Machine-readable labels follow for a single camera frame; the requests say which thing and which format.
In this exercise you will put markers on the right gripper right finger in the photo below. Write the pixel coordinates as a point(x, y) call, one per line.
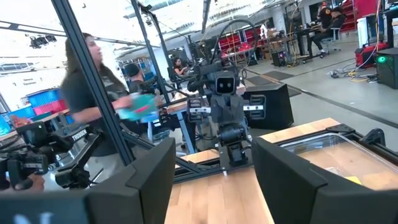
point(304, 202)

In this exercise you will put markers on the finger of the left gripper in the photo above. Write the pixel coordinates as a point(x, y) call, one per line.
point(236, 110)
point(220, 110)

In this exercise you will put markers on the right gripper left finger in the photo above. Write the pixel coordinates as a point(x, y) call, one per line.
point(109, 205)

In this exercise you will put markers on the yellow wooden block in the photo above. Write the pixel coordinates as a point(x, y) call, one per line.
point(353, 180)

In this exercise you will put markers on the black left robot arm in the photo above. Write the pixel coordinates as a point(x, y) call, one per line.
point(231, 133)

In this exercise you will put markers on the black Trossen robot arm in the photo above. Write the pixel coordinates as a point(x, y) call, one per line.
point(62, 137)

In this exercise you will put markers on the seated person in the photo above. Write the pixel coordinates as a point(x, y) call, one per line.
point(133, 77)
point(324, 17)
point(326, 35)
point(179, 67)

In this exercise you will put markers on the clear plastic tray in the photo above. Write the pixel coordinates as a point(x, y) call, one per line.
point(326, 155)

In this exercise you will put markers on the dark floor mat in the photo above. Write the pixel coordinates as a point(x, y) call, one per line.
point(278, 75)

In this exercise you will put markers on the teal packet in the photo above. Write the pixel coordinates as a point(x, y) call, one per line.
point(136, 107)

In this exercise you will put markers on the red storage shelves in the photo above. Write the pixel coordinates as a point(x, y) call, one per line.
point(230, 42)

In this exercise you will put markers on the person's hand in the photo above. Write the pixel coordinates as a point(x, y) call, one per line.
point(31, 185)

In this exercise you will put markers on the standing person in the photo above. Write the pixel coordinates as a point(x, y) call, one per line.
point(77, 96)

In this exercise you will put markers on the pink storage bin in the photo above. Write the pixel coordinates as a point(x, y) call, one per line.
point(49, 107)

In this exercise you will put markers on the blue storage bin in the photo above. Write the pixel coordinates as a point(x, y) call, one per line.
point(43, 98)
point(18, 113)

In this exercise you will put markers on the red tool case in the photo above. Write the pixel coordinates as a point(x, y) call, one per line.
point(367, 56)

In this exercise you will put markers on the white appliance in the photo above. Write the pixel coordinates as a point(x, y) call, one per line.
point(362, 31)

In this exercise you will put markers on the black computer tower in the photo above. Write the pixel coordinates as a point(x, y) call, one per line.
point(388, 71)

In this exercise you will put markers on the red cabinet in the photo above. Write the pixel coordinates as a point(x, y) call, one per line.
point(367, 7)

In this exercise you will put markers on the black ceiling light fixture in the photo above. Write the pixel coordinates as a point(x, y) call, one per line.
point(42, 41)

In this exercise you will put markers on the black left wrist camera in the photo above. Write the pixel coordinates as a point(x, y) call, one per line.
point(225, 77)

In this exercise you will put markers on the black aluminium upright post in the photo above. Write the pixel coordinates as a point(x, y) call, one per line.
point(90, 71)
point(149, 46)

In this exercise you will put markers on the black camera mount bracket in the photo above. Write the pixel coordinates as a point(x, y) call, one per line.
point(377, 131)

